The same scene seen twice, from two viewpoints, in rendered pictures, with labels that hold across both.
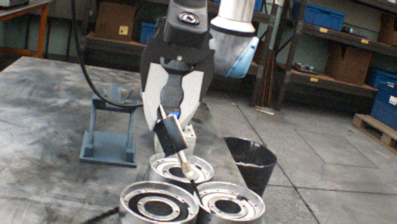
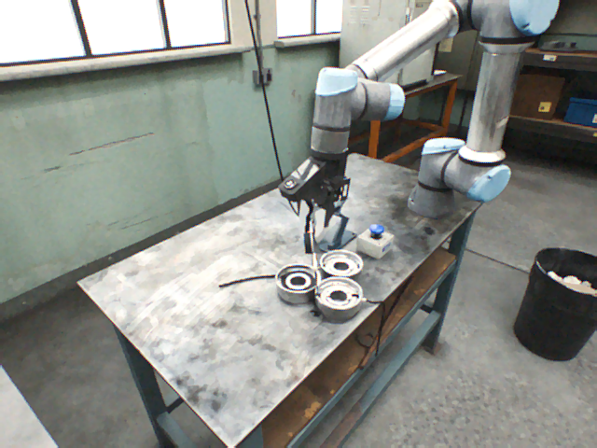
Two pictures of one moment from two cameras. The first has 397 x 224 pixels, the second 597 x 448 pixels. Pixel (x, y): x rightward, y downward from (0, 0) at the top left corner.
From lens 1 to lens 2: 0.59 m
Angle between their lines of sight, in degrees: 50
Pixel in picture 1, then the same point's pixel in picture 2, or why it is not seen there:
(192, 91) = (320, 220)
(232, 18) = (472, 147)
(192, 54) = (318, 200)
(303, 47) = not seen: outside the picture
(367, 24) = not seen: outside the picture
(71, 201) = (272, 263)
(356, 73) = not seen: outside the picture
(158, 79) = (304, 209)
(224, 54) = (462, 180)
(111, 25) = (530, 101)
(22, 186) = (256, 249)
